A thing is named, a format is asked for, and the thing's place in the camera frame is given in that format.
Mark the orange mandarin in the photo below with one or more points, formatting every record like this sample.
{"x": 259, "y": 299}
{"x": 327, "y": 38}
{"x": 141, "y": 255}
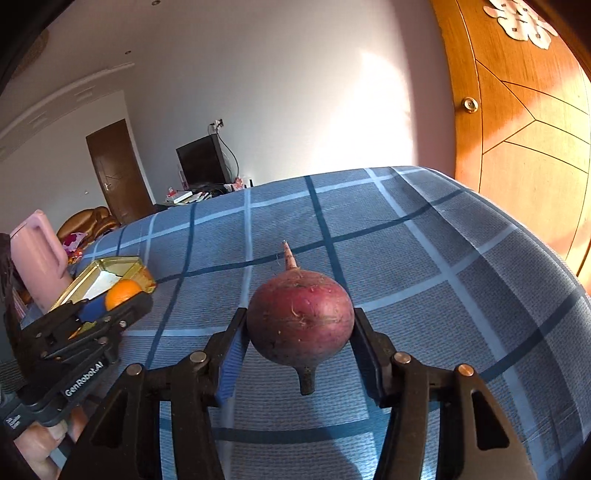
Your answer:
{"x": 122, "y": 293}

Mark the dark television stand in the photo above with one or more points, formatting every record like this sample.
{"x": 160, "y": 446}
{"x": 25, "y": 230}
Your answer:
{"x": 161, "y": 206}

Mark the pink electric kettle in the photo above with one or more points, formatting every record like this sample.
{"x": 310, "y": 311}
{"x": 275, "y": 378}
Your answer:
{"x": 37, "y": 258}

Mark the blue plaid tablecloth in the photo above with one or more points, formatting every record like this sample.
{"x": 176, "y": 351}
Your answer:
{"x": 415, "y": 277}

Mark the white flat box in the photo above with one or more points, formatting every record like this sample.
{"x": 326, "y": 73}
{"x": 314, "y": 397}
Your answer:
{"x": 182, "y": 197}

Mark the brass door knob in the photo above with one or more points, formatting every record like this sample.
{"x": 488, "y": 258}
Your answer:
{"x": 470, "y": 104}

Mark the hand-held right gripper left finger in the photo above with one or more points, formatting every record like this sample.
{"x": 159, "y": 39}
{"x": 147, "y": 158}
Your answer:
{"x": 231, "y": 364}

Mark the person's left hand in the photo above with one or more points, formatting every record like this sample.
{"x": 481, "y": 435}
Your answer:
{"x": 41, "y": 443}

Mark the round ceiling lamp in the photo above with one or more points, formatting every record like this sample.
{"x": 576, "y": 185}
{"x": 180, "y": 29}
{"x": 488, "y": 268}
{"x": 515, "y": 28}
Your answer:
{"x": 41, "y": 40}

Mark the black television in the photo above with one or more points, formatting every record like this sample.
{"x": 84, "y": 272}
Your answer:
{"x": 201, "y": 161}

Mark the pink red cloth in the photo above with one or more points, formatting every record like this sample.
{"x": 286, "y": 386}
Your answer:
{"x": 74, "y": 241}

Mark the purple beetroot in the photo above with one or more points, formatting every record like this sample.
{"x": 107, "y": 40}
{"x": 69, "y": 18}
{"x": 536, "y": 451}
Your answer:
{"x": 300, "y": 318}

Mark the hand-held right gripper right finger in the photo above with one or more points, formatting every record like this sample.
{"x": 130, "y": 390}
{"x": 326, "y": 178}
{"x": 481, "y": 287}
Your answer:
{"x": 369, "y": 355}

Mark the gold tin box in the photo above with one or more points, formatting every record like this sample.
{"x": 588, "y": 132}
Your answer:
{"x": 104, "y": 280}

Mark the light wooden door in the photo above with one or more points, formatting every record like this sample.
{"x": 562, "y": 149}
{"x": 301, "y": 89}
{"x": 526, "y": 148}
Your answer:
{"x": 531, "y": 184}

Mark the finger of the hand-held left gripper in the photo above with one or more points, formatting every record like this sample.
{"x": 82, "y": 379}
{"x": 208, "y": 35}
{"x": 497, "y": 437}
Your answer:
{"x": 55, "y": 321}
{"x": 129, "y": 309}

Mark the wall socket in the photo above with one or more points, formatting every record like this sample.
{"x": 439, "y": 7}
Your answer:
{"x": 217, "y": 123}

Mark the white paper door decoration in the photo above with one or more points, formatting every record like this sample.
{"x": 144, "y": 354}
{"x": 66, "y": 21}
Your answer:
{"x": 521, "y": 23}

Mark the dark brown door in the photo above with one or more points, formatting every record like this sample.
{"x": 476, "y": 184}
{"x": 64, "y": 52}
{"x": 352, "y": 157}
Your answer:
{"x": 120, "y": 170}

